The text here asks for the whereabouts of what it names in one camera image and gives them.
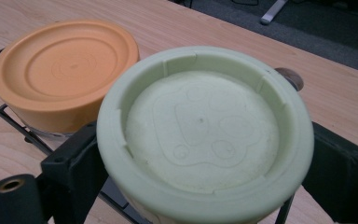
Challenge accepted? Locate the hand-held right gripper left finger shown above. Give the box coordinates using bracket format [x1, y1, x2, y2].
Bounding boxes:
[39, 120, 110, 224]

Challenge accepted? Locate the white desk frame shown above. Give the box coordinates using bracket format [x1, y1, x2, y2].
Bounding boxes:
[259, 0, 289, 26]

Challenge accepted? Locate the round table cable hole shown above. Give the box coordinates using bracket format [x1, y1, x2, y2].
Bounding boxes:
[274, 66, 305, 92]

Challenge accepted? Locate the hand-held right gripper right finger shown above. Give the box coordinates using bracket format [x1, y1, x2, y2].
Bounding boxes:
[301, 120, 358, 224]

